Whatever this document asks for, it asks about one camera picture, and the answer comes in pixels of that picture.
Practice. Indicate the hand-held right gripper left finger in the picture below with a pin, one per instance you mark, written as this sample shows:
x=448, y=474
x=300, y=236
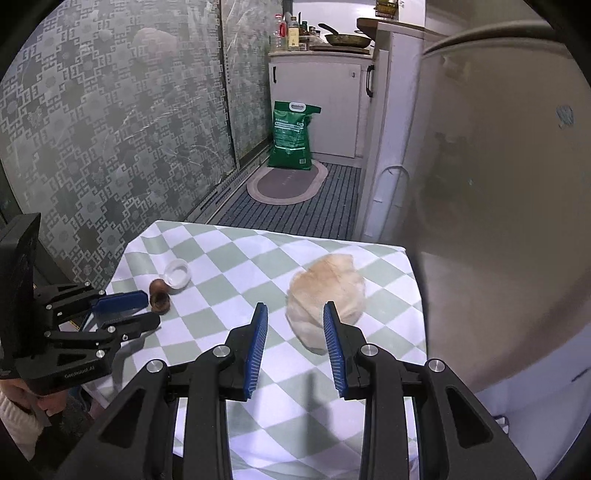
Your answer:
x=256, y=350

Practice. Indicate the green rice bag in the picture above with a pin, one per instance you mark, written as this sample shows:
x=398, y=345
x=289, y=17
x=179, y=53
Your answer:
x=292, y=134

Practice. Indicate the wooden cutting board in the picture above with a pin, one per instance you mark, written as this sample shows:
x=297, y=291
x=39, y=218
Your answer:
x=367, y=25

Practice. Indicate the small brown cup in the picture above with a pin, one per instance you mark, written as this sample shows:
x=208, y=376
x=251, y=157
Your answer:
x=159, y=297

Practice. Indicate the clear bottle with red cap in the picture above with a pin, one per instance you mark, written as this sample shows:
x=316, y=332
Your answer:
x=280, y=34

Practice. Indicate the person's left hand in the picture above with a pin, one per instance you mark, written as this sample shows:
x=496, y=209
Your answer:
x=18, y=390

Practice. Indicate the beige plastic bag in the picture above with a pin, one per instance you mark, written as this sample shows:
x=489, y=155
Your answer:
x=323, y=295

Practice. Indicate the dark condiment bottles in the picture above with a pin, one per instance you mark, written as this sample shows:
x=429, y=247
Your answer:
x=308, y=34

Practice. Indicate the grey striped floor rug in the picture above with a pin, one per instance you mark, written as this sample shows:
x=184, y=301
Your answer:
x=337, y=207

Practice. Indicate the white side cabinet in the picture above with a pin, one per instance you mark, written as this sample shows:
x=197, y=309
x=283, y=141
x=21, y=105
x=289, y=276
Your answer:
x=388, y=115

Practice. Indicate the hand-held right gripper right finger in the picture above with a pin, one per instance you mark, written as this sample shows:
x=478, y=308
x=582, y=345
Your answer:
x=334, y=350

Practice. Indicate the yellow oil bottle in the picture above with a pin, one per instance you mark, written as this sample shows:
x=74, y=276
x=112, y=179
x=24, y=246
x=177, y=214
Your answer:
x=294, y=36

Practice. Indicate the small white cup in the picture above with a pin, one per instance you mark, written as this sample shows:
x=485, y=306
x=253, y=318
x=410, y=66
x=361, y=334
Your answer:
x=178, y=273

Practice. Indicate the black frying pan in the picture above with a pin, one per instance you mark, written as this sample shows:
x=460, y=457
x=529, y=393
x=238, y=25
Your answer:
x=348, y=39

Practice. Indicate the frosted patterned sliding door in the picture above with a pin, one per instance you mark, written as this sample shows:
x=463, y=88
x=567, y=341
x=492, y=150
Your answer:
x=115, y=138
x=251, y=83

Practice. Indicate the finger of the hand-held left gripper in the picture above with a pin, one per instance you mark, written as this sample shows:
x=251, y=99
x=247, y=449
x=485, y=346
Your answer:
x=134, y=326
x=120, y=302

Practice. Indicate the oval grey floor mat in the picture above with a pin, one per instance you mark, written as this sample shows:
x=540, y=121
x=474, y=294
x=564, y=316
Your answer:
x=286, y=184

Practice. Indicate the green white checkered tablecloth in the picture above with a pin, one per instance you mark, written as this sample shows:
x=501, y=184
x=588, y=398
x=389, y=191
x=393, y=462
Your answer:
x=231, y=277

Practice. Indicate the white kitchen cabinet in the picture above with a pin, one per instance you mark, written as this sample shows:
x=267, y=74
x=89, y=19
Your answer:
x=318, y=101

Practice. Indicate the black cooktop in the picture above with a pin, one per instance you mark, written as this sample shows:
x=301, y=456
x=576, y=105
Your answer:
x=339, y=48

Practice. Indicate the person's left forearm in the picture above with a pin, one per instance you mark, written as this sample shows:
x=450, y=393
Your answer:
x=16, y=429

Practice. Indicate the beige refrigerator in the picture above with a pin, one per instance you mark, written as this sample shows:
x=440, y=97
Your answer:
x=498, y=184

